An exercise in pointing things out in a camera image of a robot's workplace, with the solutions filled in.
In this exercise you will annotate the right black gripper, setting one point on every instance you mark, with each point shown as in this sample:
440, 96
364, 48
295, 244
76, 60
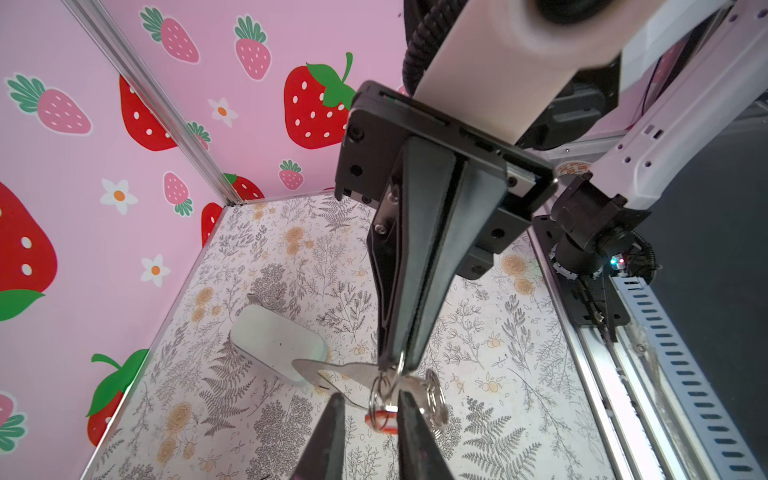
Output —
434, 208

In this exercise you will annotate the aluminium extrusion rail frame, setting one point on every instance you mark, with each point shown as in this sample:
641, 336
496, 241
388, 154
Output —
657, 414

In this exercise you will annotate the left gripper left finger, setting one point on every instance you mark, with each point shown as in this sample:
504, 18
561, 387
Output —
323, 457

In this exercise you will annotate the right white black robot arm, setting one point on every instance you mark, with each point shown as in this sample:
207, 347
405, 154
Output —
679, 80

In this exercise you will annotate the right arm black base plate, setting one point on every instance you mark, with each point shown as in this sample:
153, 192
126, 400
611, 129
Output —
588, 301

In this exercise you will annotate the key with red tag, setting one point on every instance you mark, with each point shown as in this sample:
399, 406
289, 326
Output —
383, 402

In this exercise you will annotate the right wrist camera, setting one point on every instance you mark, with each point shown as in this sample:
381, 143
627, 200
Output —
503, 62

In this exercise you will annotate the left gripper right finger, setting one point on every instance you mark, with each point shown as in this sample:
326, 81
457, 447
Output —
418, 454

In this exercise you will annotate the pale green oblong case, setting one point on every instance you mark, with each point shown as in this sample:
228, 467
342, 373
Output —
276, 341

